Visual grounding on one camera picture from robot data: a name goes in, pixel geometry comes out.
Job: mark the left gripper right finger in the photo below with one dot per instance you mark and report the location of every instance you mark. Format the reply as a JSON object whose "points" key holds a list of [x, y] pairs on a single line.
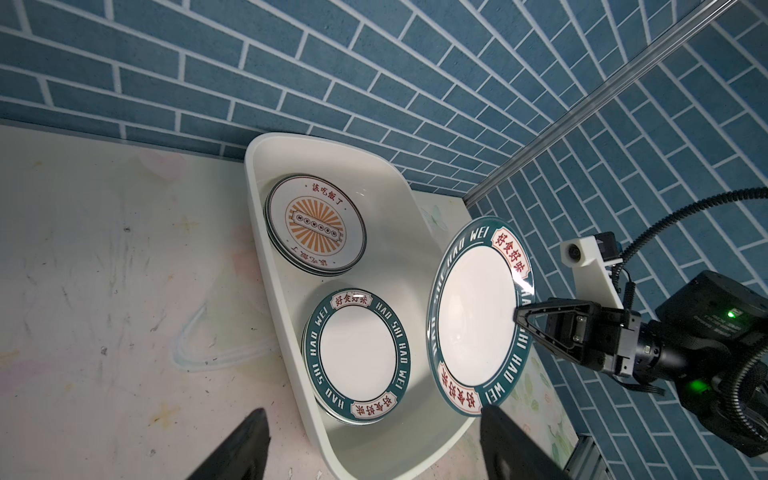
{"points": [[509, 453]]}

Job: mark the white plastic bin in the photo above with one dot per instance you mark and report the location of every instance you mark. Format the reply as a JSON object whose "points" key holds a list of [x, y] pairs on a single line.
{"points": [[399, 265]]}

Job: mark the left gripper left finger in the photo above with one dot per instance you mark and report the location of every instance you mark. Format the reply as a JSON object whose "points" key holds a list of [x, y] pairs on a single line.
{"points": [[242, 455]]}

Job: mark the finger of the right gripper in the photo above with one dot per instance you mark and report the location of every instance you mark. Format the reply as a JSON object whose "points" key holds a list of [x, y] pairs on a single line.
{"points": [[563, 326]]}

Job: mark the orange sunburst plate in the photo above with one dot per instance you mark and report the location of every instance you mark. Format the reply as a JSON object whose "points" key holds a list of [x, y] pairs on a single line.
{"points": [[301, 186], [315, 238]]}

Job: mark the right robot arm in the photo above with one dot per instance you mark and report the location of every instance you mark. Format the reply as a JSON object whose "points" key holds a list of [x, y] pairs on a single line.
{"points": [[709, 340]]}

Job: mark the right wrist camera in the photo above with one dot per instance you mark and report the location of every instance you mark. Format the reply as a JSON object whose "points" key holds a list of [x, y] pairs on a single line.
{"points": [[591, 259]]}

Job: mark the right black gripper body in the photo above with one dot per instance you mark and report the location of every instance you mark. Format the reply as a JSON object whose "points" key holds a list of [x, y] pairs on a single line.
{"points": [[620, 344]]}

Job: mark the green rim plate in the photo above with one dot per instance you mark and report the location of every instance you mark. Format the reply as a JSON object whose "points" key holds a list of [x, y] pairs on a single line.
{"points": [[357, 355], [476, 350]]}

